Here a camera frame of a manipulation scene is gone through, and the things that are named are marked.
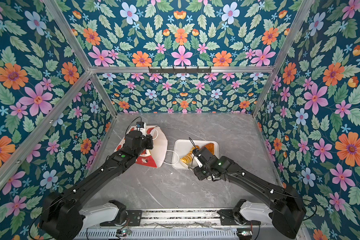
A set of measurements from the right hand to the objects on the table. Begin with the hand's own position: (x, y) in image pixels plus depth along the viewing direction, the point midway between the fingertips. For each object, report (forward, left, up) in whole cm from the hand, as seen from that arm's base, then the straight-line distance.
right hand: (198, 170), depth 79 cm
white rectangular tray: (+22, +10, -12) cm, 27 cm away
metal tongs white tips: (-4, 0, +17) cm, 17 cm away
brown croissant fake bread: (+20, -10, -9) cm, 24 cm away
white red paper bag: (+6, +25, +4) cm, 26 cm away
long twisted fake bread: (+8, +6, -3) cm, 11 cm away
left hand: (+17, +25, +13) cm, 33 cm away
